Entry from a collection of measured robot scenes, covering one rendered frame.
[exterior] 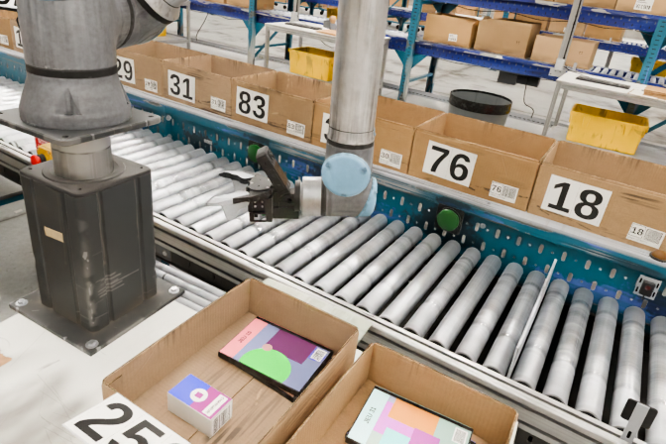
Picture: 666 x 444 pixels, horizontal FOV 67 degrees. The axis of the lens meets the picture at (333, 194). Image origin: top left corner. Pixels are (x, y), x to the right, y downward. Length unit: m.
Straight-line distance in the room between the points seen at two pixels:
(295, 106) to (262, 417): 1.19
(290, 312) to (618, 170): 1.18
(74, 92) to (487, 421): 0.92
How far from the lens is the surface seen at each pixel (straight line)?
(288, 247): 1.47
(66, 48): 0.98
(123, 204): 1.08
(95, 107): 0.99
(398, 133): 1.67
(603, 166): 1.84
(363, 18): 0.87
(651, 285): 1.57
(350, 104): 0.89
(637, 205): 1.57
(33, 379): 1.13
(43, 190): 1.09
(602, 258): 1.56
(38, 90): 1.01
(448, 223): 1.61
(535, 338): 1.32
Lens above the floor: 1.50
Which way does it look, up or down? 25 degrees down
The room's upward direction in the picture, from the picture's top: 7 degrees clockwise
